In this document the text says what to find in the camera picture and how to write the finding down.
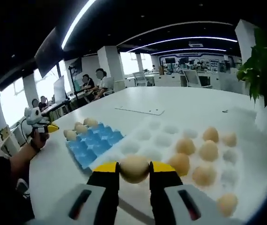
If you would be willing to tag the potted green plant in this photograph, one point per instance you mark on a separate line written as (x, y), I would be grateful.
(262, 70)

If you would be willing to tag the brown cardboard box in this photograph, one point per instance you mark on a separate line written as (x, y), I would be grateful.
(161, 69)

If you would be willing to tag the group of beige eggs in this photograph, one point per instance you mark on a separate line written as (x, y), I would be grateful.
(208, 150)

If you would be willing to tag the long ceiling light strip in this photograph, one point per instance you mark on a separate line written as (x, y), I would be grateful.
(77, 21)

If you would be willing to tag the blue egg tray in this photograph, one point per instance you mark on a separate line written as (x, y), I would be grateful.
(93, 145)

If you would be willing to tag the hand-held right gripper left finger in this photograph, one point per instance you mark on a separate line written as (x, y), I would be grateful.
(105, 187)

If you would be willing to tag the white monitor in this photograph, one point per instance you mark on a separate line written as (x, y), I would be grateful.
(59, 88)

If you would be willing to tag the curved ceiling light strip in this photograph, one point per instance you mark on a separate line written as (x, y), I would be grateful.
(182, 39)
(194, 49)

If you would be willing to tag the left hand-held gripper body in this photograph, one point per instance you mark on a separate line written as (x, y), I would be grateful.
(31, 116)

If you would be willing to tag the hanging dark display screen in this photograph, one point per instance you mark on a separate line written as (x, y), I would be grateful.
(48, 54)

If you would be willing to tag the person's black shirt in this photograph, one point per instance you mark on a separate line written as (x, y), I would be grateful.
(2, 187)

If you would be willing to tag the black monitor on pole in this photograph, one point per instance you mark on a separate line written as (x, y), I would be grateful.
(76, 68)

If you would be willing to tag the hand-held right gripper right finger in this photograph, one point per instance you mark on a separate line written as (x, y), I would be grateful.
(163, 187)

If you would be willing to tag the white table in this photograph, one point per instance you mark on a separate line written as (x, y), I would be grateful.
(182, 100)

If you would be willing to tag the white foam egg holder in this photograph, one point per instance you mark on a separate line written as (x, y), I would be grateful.
(147, 140)

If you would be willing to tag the white storage shelf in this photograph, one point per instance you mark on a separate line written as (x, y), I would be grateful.
(4, 138)

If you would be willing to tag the person's left hand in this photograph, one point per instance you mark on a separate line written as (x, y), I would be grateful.
(40, 140)

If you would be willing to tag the white office chair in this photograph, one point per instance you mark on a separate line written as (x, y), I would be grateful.
(192, 78)
(141, 78)

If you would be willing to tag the blue wall display board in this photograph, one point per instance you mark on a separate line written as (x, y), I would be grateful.
(208, 63)

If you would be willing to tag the long office desk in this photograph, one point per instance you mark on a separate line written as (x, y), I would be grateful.
(55, 109)

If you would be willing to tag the white office desk row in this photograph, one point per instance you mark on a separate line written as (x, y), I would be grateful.
(168, 80)

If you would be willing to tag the ceiling air vent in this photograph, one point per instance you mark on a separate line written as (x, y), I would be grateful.
(196, 44)

